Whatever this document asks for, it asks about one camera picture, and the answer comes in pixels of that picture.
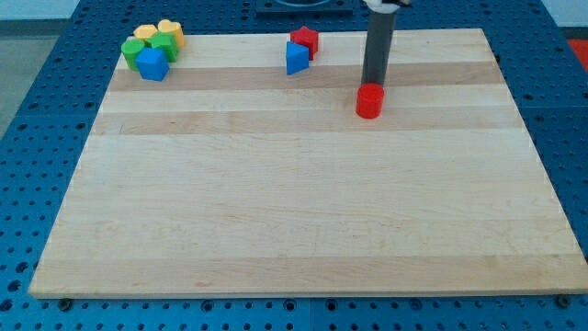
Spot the red cylinder block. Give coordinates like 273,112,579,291
356,83,385,120

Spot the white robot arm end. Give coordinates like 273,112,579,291
363,0,412,14

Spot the wooden board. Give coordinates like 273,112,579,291
28,29,587,299

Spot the blue triangle block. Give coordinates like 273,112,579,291
286,41,310,75

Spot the red star block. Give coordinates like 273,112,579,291
289,26,320,61

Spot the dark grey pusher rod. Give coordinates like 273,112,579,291
361,12,397,86

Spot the blue cube block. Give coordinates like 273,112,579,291
135,48,169,81

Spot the green star block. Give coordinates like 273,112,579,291
146,32,179,63

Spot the yellow heart block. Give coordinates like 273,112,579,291
157,19,185,48

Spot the yellow hexagon block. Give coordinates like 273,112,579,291
133,24,158,41

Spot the green cylinder block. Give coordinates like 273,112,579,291
120,39,145,72

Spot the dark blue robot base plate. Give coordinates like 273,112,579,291
253,0,356,17

